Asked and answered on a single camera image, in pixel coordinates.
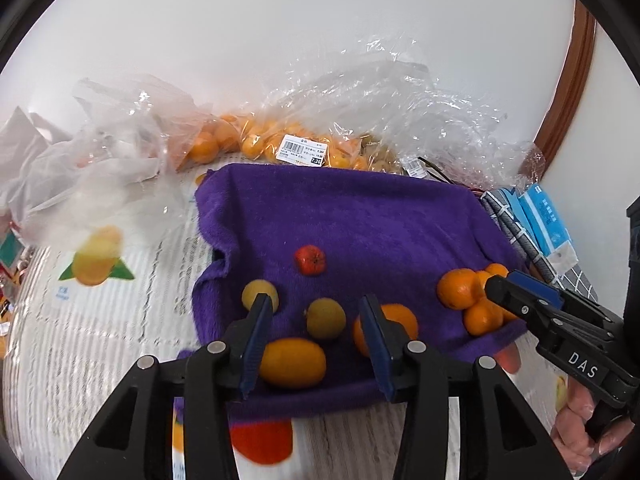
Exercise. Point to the pile of bagged kumquats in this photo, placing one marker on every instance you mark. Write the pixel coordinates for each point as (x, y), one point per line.
(260, 142)

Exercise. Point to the pile of bagged tangerines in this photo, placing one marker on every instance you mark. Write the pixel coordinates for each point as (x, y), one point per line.
(205, 147)

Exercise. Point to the large orange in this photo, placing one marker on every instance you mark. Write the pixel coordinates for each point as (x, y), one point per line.
(400, 322)

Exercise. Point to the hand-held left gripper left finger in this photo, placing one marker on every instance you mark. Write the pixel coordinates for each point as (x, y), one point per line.
(257, 345)

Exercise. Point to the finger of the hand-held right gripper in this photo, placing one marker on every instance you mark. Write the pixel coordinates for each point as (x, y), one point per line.
(532, 286)
(505, 294)

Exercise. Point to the blue and white packet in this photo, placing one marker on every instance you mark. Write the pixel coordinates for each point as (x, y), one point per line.
(545, 225)

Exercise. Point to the purple towel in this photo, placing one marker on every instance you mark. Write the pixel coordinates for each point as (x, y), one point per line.
(375, 220)

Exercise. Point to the brown wooden door frame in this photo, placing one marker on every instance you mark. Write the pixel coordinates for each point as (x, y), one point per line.
(575, 75)

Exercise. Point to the small red fruit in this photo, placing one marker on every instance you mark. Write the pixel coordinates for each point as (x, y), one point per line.
(310, 260)

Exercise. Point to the person's right hand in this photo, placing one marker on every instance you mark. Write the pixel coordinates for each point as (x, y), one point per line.
(572, 420)

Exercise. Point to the large clear plastic bag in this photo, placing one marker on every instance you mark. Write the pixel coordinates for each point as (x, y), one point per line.
(400, 105)

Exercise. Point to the grey checked cloth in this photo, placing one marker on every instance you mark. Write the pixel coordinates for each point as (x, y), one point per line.
(575, 280)

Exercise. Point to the oval yellow-orange fruit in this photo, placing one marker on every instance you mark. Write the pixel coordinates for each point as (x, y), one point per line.
(295, 362)

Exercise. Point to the yellow-green round fruit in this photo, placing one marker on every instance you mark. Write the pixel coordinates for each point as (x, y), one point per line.
(325, 318)
(254, 290)

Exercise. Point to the white plastic bag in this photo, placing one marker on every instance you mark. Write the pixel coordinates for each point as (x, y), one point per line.
(50, 180)

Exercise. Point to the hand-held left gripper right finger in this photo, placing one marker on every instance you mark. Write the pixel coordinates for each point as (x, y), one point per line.
(377, 350)

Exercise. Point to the crumpled clear plastic bag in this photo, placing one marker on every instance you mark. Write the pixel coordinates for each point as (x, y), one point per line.
(135, 105)

